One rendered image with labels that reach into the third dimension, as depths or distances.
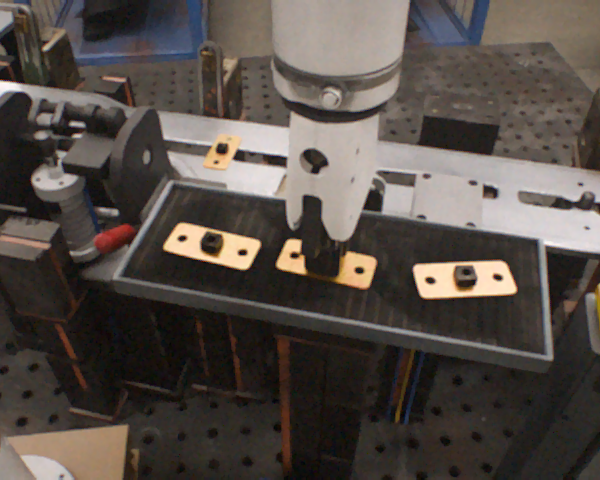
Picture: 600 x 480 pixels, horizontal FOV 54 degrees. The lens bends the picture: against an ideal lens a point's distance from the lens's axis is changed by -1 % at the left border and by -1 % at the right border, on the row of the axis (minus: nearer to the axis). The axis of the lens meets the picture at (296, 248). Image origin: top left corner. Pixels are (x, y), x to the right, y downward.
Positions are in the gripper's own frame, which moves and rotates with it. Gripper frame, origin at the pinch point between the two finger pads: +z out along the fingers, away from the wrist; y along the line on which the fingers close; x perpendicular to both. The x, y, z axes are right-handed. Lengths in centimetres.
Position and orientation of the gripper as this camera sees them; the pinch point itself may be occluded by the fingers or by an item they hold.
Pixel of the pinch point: (326, 244)
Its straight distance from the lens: 51.8
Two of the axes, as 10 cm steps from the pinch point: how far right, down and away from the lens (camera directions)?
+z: 0.0, 7.0, 7.2
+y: 3.1, -6.8, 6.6
